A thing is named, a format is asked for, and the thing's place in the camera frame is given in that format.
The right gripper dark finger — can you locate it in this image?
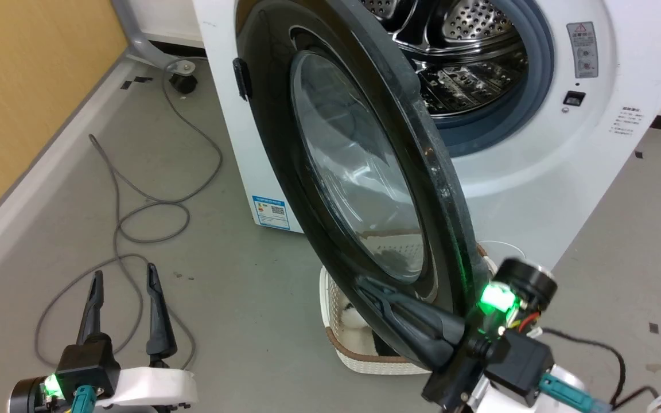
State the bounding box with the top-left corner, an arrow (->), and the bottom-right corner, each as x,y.
389,314 -> 464,372
356,275 -> 469,352

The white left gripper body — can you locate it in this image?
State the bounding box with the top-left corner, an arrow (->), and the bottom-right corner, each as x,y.
94,366 -> 200,413

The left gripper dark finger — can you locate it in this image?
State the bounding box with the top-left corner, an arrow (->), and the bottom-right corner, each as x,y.
76,270 -> 105,346
145,262 -> 178,369

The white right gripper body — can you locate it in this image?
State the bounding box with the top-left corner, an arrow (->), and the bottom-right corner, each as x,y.
421,284 -> 590,413

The black round glass washer door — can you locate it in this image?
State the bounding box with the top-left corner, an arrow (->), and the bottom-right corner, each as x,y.
233,0 -> 497,372

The white front-load washing machine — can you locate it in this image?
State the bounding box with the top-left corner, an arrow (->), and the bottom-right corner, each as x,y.
192,0 -> 661,275

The black door latch hook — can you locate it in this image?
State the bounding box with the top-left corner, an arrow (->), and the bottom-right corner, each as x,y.
232,57 -> 252,102

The grey rubber door gasket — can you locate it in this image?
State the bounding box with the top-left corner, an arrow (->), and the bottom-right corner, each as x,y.
433,0 -> 555,158

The white and black plush toy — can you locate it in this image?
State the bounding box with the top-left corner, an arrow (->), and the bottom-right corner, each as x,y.
341,303 -> 378,346

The white woven laundry basket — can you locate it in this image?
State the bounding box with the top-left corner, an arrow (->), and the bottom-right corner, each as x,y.
319,244 -> 489,376

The blue energy label sticker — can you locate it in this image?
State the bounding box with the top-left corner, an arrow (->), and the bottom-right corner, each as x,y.
251,194 -> 290,231

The black caster foot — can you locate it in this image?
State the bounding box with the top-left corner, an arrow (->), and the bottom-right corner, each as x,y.
169,73 -> 199,96

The perforated steel washer drum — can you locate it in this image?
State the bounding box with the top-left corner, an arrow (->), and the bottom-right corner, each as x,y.
359,0 -> 530,117

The grey metal stand leg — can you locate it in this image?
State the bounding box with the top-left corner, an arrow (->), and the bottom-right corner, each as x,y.
111,0 -> 197,73

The grey warning label sticker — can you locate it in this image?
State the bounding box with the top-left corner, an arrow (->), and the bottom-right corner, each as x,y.
566,22 -> 599,79

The teal left camera connector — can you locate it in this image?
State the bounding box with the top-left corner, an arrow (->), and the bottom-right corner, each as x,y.
71,385 -> 99,413

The teal camera connector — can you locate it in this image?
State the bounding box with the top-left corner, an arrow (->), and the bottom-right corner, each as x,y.
537,373 -> 613,413
71,385 -> 99,413

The grey floor cable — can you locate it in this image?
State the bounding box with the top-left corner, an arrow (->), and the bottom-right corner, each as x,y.
34,57 -> 223,371

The teal right camera connector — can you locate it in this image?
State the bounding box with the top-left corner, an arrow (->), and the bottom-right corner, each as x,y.
537,373 -> 613,413

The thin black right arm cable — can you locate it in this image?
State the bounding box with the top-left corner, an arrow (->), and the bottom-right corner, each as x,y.
539,327 -> 661,409

